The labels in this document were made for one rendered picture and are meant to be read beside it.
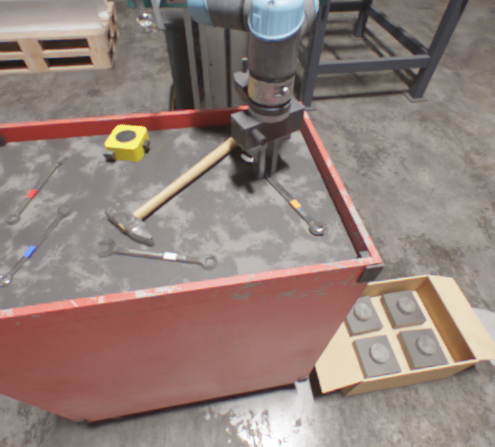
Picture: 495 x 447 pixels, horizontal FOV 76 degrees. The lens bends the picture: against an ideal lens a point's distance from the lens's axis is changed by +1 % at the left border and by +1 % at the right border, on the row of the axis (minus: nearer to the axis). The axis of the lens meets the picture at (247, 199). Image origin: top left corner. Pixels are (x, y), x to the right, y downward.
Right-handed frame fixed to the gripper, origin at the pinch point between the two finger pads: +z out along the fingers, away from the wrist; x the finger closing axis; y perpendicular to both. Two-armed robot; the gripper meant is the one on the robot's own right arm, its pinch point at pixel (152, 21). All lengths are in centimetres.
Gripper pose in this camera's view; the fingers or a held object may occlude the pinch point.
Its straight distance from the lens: 87.2
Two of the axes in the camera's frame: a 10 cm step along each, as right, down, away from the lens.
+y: -1.7, -4.2, 8.9
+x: -9.7, 2.5, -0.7
